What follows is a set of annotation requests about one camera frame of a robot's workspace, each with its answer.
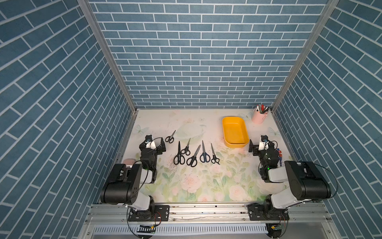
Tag pink pencil case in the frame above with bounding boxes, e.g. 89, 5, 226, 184
122, 159, 136, 167

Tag aluminium front rail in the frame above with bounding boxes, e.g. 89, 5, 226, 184
85, 202, 332, 225

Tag pink pen holder cup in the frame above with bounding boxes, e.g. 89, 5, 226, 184
252, 105, 269, 124

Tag small black silver scissors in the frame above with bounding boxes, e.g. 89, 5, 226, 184
181, 139, 191, 156

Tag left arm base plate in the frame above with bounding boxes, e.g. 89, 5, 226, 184
128, 205, 170, 222

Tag dark blue handled scissors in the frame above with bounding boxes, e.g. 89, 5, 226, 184
200, 141, 211, 163

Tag large all-black scissors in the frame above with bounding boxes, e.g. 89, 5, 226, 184
173, 142, 186, 165

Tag floral table mat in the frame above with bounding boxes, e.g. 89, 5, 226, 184
121, 109, 292, 203

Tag thin black scissors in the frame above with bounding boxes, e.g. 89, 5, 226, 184
211, 143, 220, 164

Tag medium black silver scissors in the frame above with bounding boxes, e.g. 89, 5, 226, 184
186, 145, 201, 167

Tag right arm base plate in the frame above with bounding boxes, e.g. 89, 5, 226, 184
247, 203, 289, 221

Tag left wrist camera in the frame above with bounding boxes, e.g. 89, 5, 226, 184
145, 141, 156, 149

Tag pencil box white blue red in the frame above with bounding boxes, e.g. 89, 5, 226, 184
277, 148, 283, 167

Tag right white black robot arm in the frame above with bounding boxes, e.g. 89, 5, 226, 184
249, 135, 338, 211

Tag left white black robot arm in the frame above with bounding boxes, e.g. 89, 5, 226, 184
100, 135, 166, 214

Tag yellow plastic storage box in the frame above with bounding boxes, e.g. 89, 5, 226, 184
222, 117, 250, 148

